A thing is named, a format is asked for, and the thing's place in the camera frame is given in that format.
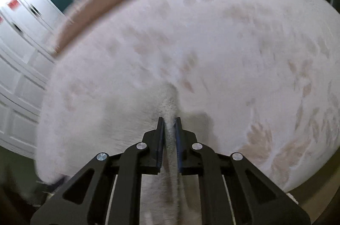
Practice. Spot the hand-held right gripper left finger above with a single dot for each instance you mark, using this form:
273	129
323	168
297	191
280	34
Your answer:
160	150

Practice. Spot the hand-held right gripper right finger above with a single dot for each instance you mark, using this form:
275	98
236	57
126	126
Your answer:
178	153

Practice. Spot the white fluffy cloth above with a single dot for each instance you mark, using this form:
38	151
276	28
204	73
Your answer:
169	105

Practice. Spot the white patterned fluffy towel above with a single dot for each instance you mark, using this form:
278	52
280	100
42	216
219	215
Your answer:
212	41

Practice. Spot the pink blanket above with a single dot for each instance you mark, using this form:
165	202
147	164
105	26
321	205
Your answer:
106	1

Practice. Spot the white panelled wardrobe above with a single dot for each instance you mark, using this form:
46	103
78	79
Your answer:
21	41

